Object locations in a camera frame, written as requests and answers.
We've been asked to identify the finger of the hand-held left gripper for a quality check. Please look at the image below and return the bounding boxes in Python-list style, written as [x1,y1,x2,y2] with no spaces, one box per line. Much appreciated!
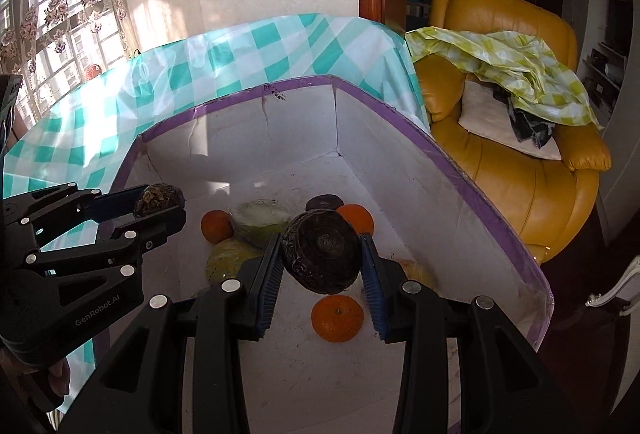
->
[2,184,144,247]
[25,206,187,290]

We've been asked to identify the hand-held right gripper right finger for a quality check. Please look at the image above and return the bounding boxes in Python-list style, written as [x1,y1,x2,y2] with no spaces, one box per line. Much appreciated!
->
[361,232,581,434]

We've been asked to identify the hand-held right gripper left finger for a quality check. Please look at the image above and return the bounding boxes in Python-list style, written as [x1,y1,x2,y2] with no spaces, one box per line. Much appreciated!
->
[60,232,282,434]

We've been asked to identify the dark wrinkled passion fruit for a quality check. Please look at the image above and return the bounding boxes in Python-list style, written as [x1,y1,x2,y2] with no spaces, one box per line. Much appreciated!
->
[134,183,185,217]
[279,209,363,295]
[305,195,345,214]

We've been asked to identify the plastic-wrapped green pear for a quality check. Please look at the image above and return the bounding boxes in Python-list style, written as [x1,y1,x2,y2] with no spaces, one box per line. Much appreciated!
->
[206,238,264,285]
[229,199,293,247]

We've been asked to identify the orange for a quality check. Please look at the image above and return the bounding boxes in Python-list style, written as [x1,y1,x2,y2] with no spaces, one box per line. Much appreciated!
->
[336,204,375,237]
[201,210,235,245]
[311,295,365,343]

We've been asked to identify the plastic-wrapped brownish pear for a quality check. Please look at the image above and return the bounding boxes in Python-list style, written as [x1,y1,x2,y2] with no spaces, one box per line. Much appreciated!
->
[400,261,438,290]

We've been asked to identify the purple cardboard box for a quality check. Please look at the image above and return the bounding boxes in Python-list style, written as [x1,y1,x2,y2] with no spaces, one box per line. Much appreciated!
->
[95,74,557,434]

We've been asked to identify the person's left hand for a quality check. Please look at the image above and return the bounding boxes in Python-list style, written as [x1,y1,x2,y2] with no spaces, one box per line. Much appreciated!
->
[30,356,70,412]

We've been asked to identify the window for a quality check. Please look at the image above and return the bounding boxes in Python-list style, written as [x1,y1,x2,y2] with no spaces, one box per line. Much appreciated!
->
[0,0,136,125]

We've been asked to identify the yellow leather armchair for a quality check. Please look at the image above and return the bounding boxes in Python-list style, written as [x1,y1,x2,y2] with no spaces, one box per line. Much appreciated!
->
[407,0,613,265]

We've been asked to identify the sheer floral lace curtain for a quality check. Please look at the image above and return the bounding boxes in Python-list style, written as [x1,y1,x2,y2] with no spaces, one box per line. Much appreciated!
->
[0,0,136,125]

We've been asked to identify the white cushion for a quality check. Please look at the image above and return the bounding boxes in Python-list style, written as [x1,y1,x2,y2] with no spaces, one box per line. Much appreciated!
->
[457,80,563,161]

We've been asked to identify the dark cloth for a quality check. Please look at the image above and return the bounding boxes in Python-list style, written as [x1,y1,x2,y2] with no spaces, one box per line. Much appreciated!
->
[492,84,556,150]

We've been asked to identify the yellow-green checked cloth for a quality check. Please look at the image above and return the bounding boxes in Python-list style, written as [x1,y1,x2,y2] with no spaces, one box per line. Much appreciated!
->
[406,26,603,130]

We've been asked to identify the dark shelf unit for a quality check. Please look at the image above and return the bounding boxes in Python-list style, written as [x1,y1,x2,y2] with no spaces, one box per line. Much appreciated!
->
[580,0,633,115]

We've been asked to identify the white plastic handle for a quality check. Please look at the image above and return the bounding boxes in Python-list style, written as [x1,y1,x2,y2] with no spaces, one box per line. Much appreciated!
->
[586,256,640,317]

